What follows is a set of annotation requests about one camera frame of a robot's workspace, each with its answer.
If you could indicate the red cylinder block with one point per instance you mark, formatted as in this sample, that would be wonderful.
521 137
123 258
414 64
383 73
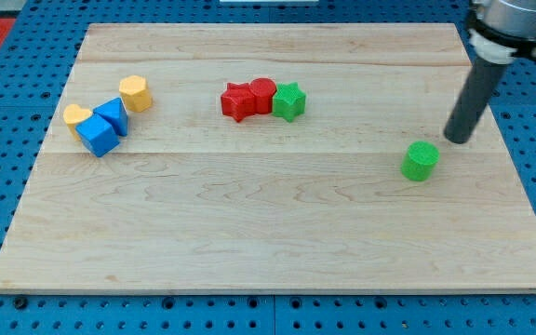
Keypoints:
263 90

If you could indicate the green star block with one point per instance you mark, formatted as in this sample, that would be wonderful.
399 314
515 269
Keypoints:
288 101

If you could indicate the wooden board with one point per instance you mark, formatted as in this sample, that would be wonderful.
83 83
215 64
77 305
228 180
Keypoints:
192 202

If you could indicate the red star block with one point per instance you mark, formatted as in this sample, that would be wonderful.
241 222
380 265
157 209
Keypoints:
238 102

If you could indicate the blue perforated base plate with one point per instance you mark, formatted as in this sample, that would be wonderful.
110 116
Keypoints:
39 41

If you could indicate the blue cube block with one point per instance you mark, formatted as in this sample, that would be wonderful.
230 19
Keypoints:
97 135

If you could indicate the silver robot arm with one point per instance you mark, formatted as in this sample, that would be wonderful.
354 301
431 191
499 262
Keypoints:
501 31

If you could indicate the yellow hexagon block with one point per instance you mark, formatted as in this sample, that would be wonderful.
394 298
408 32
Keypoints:
135 93

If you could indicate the yellow heart block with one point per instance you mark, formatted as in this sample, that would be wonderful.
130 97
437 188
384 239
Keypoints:
73 115

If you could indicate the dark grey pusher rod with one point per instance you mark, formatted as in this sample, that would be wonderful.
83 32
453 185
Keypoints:
476 92

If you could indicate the green cylinder block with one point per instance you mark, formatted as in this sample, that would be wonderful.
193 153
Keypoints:
419 161

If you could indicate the blue triangle block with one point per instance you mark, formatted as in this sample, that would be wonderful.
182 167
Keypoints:
114 112

